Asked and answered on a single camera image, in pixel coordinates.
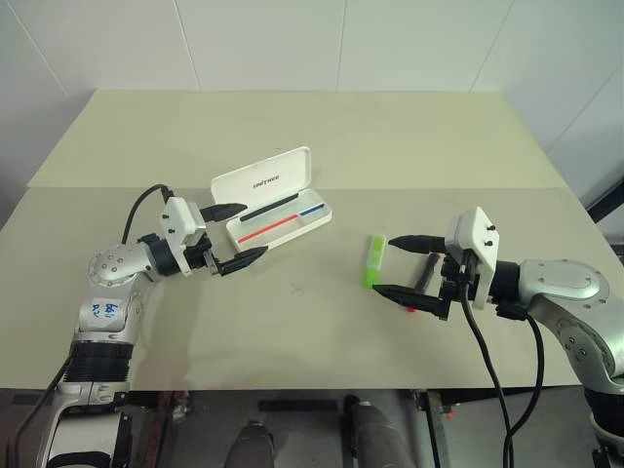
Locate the black marker with red cap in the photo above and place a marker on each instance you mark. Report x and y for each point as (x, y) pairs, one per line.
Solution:
(428, 273)

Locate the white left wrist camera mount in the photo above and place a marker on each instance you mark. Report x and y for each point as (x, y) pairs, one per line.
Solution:
(178, 219)

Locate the rusty table frame leg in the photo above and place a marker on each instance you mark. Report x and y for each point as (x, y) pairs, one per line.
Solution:
(170, 407)

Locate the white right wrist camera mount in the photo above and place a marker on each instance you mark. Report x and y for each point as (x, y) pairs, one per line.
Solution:
(480, 229)

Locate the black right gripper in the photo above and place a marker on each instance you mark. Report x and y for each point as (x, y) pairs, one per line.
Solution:
(456, 280)

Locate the dark frame beside table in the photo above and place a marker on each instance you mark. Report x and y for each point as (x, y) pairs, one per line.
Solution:
(607, 214)

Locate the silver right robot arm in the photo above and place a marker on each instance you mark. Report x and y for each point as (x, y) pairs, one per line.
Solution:
(560, 283)

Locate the dark rounded shape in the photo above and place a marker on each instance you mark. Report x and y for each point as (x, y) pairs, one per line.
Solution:
(251, 446)
(375, 434)

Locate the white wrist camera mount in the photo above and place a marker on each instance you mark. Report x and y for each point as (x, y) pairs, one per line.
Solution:
(480, 229)
(178, 219)

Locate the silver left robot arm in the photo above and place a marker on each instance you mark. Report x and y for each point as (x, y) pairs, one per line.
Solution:
(112, 265)

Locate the green highlighter pen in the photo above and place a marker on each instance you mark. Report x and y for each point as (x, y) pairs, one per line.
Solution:
(374, 258)

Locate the white hinged pencil case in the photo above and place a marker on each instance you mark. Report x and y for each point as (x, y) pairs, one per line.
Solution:
(263, 183)

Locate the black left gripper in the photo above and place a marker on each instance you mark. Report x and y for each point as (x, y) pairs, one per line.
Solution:
(200, 256)

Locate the metal table frame leg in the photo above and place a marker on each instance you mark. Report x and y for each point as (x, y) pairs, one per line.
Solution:
(434, 424)

